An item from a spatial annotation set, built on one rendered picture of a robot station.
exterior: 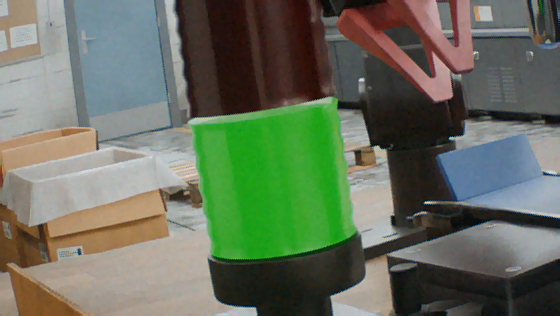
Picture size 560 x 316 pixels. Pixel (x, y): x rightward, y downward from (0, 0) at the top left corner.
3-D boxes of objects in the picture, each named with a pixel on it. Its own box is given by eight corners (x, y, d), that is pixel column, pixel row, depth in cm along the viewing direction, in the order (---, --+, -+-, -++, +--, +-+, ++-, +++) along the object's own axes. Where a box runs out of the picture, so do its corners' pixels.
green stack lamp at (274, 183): (311, 216, 33) (293, 96, 32) (384, 230, 29) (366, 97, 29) (186, 247, 31) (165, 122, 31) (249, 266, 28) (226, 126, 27)
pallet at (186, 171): (303, 157, 816) (300, 136, 814) (377, 166, 726) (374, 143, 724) (141, 193, 766) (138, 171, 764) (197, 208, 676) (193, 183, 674)
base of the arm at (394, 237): (526, 119, 99) (482, 116, 106) (341, 163, 91) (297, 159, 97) (535, 205, 100) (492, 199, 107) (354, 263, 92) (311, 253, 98)
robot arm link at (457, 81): (458, 69, 93) (463, 64, 98) (356, 81, 95) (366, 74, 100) (469, 145, 93) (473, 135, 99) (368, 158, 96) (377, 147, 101)
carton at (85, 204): (209, 290, 410) (184, 150, 403) (51, 324, 385) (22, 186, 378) (150, 263, 470) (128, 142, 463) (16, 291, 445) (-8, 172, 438)
